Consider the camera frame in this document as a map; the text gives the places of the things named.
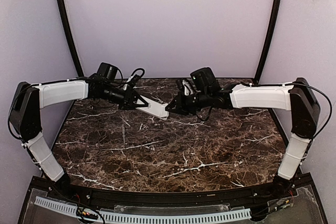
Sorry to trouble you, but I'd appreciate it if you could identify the white remote control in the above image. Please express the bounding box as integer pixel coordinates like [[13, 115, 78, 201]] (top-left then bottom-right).
[[137, 96, 169, 120]]

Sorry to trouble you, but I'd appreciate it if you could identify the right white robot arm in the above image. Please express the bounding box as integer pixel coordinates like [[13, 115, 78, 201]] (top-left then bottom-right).
[[165, 67, 322, 180]]

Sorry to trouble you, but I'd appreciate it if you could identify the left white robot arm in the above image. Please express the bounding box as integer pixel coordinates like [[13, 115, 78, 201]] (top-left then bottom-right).
[[8, 62, 149, 185]]

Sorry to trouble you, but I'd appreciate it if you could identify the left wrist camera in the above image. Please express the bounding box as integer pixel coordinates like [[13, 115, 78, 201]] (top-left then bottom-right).
[[122, 68, 145, 91]]

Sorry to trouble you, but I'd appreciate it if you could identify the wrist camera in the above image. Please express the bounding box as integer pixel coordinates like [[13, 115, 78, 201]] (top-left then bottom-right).
[[122, 68, 145, 91], [176, 79, 195, 96]]

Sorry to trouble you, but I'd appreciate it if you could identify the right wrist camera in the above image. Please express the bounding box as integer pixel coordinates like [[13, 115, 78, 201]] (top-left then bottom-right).
[[176, 79, 195, 96]]

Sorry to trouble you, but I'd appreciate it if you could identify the black front rail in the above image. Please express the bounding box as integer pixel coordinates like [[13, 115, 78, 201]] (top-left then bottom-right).
[[76, 186, 267, 207]]

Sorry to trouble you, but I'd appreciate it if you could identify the white slotted cable duct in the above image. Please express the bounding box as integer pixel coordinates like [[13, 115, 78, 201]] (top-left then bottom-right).
[[34, 196, 251, 223]]

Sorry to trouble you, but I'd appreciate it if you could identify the left black frame post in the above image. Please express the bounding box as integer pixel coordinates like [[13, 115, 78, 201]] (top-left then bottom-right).
[[56, 0, 84, 77]]

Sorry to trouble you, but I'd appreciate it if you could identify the black frame post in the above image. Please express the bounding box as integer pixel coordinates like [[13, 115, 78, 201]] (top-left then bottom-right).
[[56, 0, 84, 77], [254, 0, 281, 83]]

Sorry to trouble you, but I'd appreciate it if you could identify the right black frame post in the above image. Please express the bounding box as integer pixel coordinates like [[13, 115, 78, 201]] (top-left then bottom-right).
[[254, 0, 281, 83]]

